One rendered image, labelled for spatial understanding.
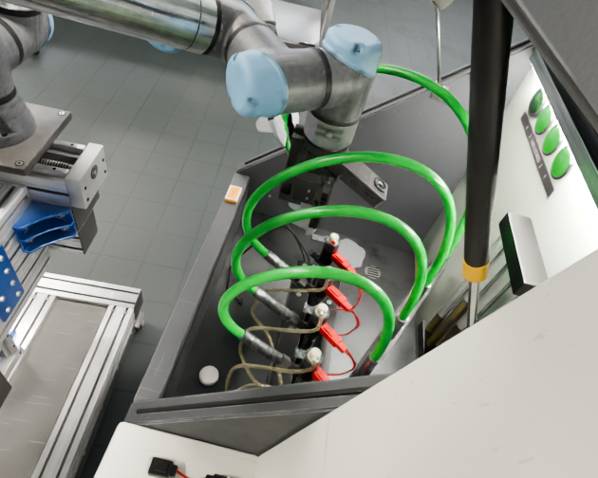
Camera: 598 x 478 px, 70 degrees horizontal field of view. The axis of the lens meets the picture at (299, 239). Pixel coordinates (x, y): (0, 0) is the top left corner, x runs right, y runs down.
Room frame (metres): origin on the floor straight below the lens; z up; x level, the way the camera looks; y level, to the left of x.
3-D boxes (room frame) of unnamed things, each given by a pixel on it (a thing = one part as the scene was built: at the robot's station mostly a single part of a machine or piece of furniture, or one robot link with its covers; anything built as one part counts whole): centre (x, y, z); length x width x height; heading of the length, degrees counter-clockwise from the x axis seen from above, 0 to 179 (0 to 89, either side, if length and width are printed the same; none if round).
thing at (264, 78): (0.50, 0.09, 1.43); 0.11 x 0.11 x 0.08; 41
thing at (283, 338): (0.44, -0.07, 0.91); 0.34 x 0.10 x 0.15; 2
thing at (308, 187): (0.55, 0.01, 1.27); 0.09 x 0.08 x 0.12; 92
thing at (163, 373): (0.55, 0.18, 0.87); 0.62 x 0.04 x 0.16; 2
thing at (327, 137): (0.55, 0.00, 1.35); 0.08 x 0.08 x 0.05
